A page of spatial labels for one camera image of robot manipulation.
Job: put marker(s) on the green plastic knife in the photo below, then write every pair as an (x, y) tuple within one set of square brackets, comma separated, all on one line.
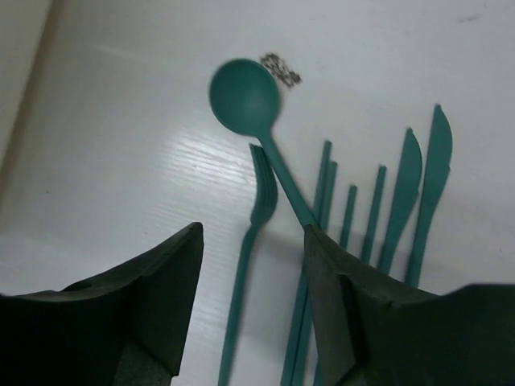
[(404, 197), (437, 170)]

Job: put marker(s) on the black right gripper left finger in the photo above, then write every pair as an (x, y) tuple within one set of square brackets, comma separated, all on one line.
[(125, 326)]

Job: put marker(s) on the green plastic spoon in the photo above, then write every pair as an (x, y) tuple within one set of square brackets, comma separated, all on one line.
[(244, 98)]

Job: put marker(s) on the white dish drying rack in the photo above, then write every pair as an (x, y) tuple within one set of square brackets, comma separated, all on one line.
[(28, 32)]

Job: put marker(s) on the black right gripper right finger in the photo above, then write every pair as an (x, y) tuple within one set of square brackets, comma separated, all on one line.
[(371, 329)]

